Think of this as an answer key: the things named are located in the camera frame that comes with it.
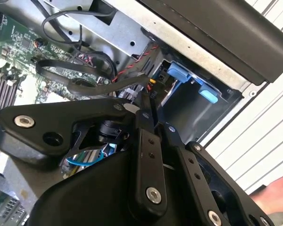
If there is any black disk power wire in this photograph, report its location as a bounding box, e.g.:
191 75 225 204
140 77 161 111

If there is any bare person hand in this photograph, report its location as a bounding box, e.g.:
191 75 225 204
249 173 283 215

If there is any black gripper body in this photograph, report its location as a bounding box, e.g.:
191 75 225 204
29 145 212 226

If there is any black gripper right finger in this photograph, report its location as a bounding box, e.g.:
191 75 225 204
152 101 275 226

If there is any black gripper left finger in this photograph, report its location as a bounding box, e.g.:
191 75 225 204
0 97 168 216

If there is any hard disk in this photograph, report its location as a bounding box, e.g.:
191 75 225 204
159 60 228 142

